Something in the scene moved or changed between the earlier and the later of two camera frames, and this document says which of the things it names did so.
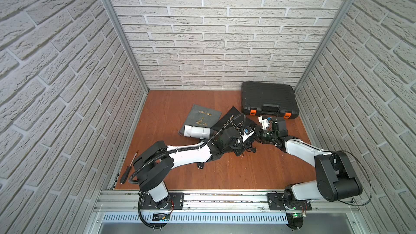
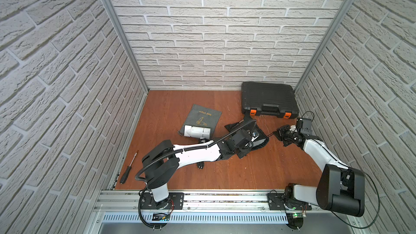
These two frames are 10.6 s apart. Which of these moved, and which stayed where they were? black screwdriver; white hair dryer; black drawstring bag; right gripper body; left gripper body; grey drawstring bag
Moved: right gripper body; black drawstring bag
Stayed: white hair dryer; black screwdriver; left gripper body; grey drawstring bag
